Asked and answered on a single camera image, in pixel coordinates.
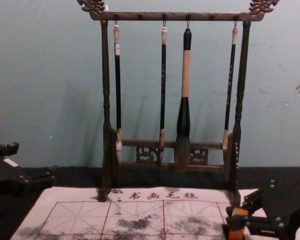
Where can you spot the dark carved wooden brush rack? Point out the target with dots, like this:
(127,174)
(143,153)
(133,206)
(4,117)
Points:
(105,75)

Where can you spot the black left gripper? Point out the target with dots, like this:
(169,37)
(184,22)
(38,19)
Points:
(7,177)

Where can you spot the slim black calligraphy brush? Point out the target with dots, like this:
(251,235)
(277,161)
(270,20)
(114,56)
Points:
(230,82)
(163,82)

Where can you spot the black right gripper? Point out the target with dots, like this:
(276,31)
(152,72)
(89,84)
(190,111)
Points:
(292,222)

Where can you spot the large black and tan brush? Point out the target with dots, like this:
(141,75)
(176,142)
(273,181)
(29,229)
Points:
(185,75)

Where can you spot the white felt mat red grid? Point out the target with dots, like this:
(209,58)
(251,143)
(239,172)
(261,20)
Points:
(145,210)

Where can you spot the black table cloth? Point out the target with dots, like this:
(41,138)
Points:
(72,175)

